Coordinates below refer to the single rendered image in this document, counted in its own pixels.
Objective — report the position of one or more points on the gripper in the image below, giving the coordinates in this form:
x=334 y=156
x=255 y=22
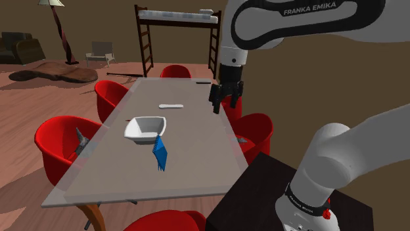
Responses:
x=230 y=75

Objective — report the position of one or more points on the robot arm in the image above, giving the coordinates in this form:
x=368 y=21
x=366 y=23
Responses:
x=336 y=153

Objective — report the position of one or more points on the red shell chair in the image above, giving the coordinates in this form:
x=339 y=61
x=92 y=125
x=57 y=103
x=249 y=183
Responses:
x=56 y=140
x=256 y=128
x=163 y=221
x=175 y=72
x=109 y=96
x=236 y=112

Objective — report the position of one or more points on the black flat bar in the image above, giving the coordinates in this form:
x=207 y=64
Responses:
x=203 y=83

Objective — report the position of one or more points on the small grey flat object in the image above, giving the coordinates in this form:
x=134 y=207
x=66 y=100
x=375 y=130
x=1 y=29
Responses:
x=241 y=139

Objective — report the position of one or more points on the white flat remote control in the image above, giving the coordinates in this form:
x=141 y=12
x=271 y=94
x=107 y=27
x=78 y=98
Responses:
x=171 y=106

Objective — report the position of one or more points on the grey table with wooden legs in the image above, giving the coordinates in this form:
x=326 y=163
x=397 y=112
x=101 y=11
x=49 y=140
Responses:
x=189 y=140

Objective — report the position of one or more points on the white square bowl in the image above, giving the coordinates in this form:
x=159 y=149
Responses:
x=145 y=129

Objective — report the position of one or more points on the dark wooden loft bed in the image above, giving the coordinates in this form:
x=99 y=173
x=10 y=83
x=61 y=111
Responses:
x=179 y=15

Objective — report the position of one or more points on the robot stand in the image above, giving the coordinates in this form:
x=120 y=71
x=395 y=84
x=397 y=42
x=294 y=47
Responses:
x=253 y=195

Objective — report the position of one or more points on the black baseball bat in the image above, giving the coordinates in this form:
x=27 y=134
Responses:
x=125 y=75

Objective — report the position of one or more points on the beige lounge chair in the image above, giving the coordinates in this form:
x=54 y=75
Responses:
x=102 y=49

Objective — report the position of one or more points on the dark grey pointed object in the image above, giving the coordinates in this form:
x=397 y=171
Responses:
x=81 y=140

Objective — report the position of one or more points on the brown wooden slab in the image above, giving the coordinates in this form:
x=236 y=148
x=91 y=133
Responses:
x=57 y=72

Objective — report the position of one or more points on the floor lamp with twisted pole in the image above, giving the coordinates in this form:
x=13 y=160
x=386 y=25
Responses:
x=63 y=35

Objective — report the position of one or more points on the dark armchair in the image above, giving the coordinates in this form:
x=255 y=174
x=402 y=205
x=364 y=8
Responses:
x=22 y=49

